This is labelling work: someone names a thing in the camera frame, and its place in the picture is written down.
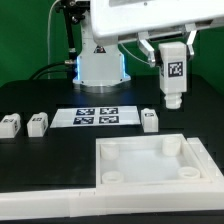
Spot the white L-shaped obstacle fence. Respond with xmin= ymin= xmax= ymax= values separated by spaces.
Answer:
xmin=0 ymin=137 xmax=224 ymax=220

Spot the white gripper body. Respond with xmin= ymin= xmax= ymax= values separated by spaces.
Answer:
xmin=90 ymin=0 xmax=224 ymax=46

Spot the white sheet with AprilTags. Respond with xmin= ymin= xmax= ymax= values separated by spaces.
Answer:
xmin=51 ymin=106 xmax=140 ymax=128

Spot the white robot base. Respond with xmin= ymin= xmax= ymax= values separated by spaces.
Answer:
xmin=54 ymin=0 xmax=132 ymax=94

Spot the white square tabletop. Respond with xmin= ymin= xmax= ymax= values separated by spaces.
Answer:
xmin=96 ymin=134 xmax=212 ymax=187

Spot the white cable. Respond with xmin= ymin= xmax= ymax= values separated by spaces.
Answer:
xmin=119 ymin=43 xmax=151 ymax=66

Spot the black cable bundle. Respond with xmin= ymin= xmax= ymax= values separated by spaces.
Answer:
xmin=29 ymin=59 xmax=78 ymax=81

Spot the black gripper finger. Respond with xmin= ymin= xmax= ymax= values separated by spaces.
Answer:
xmin=185 ymin=23 xmax=197 ymax=60
xmin=137 ymin=32 xmax=156 ymax=67

